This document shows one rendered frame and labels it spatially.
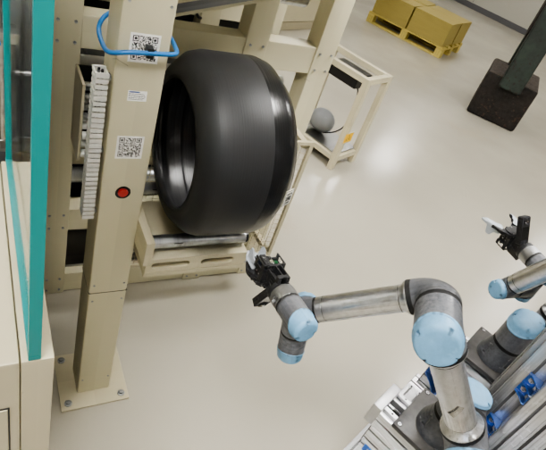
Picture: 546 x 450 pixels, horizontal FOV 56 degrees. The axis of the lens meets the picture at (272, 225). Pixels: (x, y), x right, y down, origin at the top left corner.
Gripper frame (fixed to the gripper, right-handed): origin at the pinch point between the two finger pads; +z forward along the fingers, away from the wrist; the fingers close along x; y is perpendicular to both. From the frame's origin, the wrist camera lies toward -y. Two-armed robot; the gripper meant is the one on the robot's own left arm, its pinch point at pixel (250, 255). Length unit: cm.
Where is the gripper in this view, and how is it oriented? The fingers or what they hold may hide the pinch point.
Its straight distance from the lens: 158.0
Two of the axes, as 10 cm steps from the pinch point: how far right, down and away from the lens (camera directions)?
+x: -8.7, 0.5, -4.9
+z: -4.3, -5.6, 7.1
